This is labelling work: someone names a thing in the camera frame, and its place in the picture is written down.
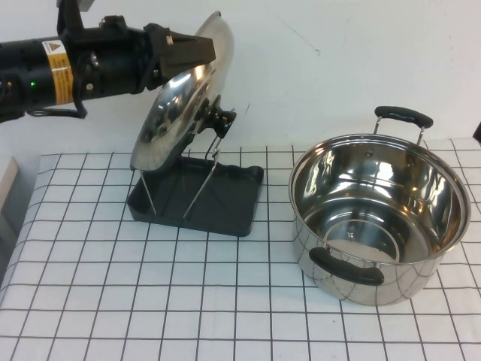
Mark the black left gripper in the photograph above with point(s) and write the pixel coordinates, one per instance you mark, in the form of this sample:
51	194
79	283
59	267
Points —
120	60

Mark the stainless steel pot lid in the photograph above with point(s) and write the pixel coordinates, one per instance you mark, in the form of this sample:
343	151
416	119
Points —
169	113

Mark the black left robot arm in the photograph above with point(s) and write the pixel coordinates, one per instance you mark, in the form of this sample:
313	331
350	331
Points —
22	75

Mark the white black-grid tablecloth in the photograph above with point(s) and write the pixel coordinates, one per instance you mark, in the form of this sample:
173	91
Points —
112	301

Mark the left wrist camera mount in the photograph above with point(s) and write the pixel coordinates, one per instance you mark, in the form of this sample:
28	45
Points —
71	19

